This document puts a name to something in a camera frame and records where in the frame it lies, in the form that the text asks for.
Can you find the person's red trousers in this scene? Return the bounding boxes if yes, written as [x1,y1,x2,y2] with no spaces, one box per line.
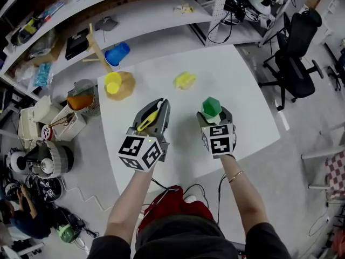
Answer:
[137,185,216,233]

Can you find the cardboard box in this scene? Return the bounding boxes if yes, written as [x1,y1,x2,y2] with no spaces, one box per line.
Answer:
[28,28,64,64]

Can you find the white bag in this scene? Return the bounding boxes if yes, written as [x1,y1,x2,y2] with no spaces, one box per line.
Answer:
[33,95,61,124]

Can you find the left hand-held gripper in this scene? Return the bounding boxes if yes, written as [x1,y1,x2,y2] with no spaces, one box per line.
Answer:
[118,98,171,173]

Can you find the small yellow white packet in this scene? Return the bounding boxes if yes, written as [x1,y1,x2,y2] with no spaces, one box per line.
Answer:
[174,4,194,15]

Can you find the person's left forearm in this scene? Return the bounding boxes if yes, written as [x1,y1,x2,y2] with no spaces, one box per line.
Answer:
[104,168,155,244]

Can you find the person's right forearm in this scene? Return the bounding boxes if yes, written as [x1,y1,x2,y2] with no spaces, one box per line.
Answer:
[220,154,269,236]

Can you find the yellow plastic cup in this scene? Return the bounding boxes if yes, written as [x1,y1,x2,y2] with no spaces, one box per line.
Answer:
[104,72,122,94]

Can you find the grey mesh bin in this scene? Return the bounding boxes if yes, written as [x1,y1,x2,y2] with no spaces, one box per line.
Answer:
[66,79,100,118]

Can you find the white zigzag cable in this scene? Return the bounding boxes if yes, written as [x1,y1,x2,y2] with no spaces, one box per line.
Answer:
[61,176,114,212]

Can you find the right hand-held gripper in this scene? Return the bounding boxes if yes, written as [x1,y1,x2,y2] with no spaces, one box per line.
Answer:
[196,106,237,160]

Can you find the green helmet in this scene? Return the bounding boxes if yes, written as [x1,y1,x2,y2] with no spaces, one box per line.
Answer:
[57,223,75,244]

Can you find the green plastic cup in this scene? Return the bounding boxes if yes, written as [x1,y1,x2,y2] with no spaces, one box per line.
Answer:
[201,96,223,119]

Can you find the black office chair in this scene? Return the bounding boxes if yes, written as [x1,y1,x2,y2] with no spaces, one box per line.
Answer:
[258,9,324,112]

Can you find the person's dark shirt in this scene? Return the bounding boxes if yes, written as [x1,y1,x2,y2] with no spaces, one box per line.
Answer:
[87,214,293,259]

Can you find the grey ribbed round device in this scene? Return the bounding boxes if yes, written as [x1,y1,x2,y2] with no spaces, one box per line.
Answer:
[25,139,75,178]

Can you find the black helmet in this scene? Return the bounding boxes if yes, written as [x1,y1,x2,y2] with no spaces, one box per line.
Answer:
[34,176,63,203]

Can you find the wooden cup rack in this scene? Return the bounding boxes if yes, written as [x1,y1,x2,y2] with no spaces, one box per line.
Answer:
[82,23,136,101]

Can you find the light blue packet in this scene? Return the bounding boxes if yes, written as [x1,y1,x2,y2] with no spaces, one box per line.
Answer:
[33,63,53,87]

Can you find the white wire basket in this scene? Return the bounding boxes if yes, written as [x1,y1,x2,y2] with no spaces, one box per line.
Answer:
[50,104,87,142]

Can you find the red white spool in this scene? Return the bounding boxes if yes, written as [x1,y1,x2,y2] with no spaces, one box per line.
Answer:
[41,123,56,141]

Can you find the blue plastic cup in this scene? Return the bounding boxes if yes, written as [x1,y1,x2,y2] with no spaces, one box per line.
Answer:
[104,42,131,67]

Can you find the black cable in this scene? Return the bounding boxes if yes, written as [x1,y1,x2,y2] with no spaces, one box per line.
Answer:
[150,177,210,209]
[217,173,227,226]

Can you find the black flat box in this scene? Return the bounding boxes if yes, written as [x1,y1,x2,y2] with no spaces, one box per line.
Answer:
[65,28,89,61]

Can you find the black swivel chair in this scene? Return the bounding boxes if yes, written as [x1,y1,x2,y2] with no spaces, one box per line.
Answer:
[325,43,345,91]

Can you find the grey cap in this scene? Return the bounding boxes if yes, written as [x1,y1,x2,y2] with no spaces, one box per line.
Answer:
[94,16,119,32]

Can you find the white metal shelf rack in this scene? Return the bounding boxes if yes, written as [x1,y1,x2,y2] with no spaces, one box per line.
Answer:
[0,0,273,102]

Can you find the white plastic crate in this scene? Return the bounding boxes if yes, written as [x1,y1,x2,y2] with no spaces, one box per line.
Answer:
[18,106,41,148]

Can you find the gold bracelet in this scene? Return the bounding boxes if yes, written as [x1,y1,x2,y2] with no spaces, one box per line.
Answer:
[228,170,245,183]

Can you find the orange plastic container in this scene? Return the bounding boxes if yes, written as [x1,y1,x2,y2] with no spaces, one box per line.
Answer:
[66,94,94,111]

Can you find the white table frame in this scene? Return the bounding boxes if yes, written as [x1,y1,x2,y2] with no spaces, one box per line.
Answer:
[301,122,345,191]

